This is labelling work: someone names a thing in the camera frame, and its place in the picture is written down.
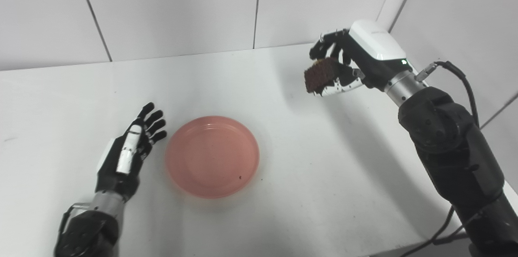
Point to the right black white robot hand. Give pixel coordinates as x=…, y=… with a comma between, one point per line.
x=376, y=62

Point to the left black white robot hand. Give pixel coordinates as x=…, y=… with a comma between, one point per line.
x=117, y=176

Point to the chocolate cake slice with fruit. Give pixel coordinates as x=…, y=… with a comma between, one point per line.
x=320, y=75

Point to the pink round plate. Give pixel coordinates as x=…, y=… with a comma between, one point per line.
x=212, y=156

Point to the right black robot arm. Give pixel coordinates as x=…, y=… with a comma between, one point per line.
x=457, y=151

